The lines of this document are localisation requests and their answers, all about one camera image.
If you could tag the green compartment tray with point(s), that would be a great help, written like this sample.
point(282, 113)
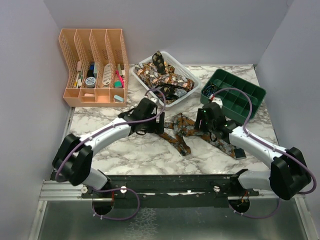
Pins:
point(235, 105)

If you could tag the orange floral tie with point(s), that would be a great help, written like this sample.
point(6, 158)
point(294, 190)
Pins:
point(183, 126)

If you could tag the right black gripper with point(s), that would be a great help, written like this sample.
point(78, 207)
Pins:
point(201, 115)

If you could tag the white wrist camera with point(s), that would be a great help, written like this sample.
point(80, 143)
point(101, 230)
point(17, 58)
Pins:
point(154, 100)
point(217, 100)

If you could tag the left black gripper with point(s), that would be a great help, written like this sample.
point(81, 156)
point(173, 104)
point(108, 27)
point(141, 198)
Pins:
point(156, 127)

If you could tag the teal eraser block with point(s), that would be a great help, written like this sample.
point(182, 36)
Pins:
point(118, 84)

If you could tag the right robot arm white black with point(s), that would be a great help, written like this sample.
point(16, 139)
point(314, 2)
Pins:
point(287, 172)

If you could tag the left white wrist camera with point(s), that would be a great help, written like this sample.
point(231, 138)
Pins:
point(154, 100)

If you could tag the white plastic lattice basket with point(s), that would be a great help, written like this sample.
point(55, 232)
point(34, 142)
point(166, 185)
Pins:
point(180, 69)

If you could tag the round blue tin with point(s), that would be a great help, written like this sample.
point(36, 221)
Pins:
point(90, 82)

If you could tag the peach plastic desk organizer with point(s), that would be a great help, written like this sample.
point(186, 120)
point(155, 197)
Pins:
point(95, 53)

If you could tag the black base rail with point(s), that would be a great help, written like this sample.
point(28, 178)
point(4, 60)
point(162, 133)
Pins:
point(169, 191)

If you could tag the pink marker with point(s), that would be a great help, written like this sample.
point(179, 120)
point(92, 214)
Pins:
point(119, 77)

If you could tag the pile of patterned ties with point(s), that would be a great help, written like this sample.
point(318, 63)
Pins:
point(158, 74)

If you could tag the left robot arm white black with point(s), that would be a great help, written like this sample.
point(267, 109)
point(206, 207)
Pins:
point(73, 160)

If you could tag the rolled tie in tray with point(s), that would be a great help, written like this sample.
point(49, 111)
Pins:
point(209, 89)

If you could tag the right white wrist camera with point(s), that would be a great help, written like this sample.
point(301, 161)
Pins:
point(217, 100)

